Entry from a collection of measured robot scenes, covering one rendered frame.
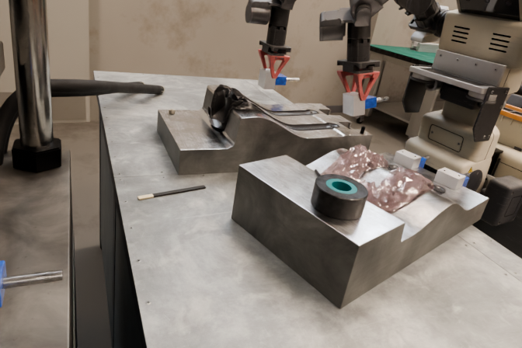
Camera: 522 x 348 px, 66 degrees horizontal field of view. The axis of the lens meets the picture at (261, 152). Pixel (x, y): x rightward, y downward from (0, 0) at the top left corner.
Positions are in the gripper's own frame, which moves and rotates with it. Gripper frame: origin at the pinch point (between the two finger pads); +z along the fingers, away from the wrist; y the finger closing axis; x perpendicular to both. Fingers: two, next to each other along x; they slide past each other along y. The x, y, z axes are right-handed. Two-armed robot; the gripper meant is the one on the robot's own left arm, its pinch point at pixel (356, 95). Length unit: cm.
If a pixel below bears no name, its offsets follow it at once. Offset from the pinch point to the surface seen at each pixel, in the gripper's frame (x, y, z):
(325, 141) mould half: -13.4, 6.2, 8.8
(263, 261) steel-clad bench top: -43, 36, 16
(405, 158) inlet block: 2.0, 16.9, 12.6
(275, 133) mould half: -27.2, 6.8, 4.3
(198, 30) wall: 25, -257, -13
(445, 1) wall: 336, -292, -28
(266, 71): -14.3, -26.2, -5.0
